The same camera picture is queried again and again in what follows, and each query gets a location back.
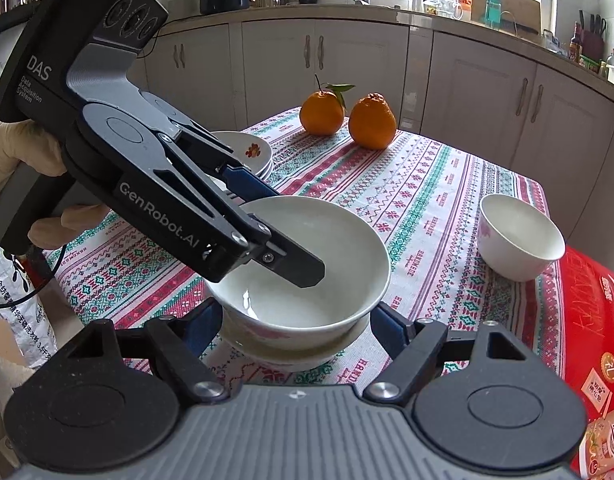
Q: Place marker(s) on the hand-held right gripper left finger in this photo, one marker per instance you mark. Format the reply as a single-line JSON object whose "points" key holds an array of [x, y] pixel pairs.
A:
{"points": [[204, 330]]}

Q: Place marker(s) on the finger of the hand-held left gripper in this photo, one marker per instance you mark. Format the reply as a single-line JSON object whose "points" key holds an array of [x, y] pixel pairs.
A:
{"points": [[249, 182], [292, 262]]}

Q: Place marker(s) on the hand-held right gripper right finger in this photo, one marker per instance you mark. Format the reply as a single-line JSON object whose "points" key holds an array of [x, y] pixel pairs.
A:
{"points": [[391, 330]]}

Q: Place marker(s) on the white plate with fruit print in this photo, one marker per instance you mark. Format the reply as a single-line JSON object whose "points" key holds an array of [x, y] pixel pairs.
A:
{"points": [[249, 147], [265, 174], [268, 167]]}

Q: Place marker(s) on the white bowl with pink flowers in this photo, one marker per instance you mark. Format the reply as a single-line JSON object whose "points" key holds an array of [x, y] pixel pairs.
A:
{"points": [[337, 280], [519, 240], [282, 357]]}

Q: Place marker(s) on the person's left hand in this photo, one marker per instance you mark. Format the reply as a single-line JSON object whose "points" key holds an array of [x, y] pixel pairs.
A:
{"points": [[22, 145]]}

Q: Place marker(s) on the orange with green leaf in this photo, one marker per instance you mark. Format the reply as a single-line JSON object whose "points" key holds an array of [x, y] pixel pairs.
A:
{"points": [[321, 112]]}

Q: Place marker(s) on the patterned red green tablecloth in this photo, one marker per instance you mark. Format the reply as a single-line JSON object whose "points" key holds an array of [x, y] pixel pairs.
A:
{"points": [[427, 200]]}

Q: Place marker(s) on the bumpy orange without leaf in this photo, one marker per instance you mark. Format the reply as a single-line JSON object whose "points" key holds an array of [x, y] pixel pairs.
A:
{"points": [[373, 122]]}

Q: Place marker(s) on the white printed sack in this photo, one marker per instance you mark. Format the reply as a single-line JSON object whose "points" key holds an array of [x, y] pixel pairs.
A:
{"points": [[22, 310]]}

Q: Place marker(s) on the red gift box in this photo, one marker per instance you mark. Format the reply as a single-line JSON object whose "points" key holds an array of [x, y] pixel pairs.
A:
{"points": [[594, 350]]}

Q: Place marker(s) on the white kitchen cabinet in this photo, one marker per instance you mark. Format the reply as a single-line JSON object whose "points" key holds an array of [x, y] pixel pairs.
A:
{"points": [[477, 100]]}

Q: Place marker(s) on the small glass jar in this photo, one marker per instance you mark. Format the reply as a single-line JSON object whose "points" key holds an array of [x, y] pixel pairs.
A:
{"points": [[430, 5]]}

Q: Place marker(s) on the clear glass mug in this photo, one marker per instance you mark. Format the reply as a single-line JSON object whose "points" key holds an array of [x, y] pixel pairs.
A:
{"points": [[449, 9]]}

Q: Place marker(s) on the teal water bottle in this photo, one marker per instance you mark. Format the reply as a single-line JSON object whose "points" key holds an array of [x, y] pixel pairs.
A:
{"points": [[493, 10]]}

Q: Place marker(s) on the brown cardboard box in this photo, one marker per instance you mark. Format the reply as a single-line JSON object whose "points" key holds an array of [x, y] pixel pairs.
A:
{"points": [[519, 10]]}

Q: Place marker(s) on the dark sauce bottle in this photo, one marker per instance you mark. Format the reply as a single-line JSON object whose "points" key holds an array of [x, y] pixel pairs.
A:
{"points": [[575, 45]]}

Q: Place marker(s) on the clear condiment bottle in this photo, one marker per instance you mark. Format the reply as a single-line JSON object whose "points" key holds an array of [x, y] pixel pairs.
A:
{"points": [[612, 62]]}

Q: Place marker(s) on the black knife block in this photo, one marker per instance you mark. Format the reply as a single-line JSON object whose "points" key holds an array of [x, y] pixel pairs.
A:
{"points": [[593, 40]]}

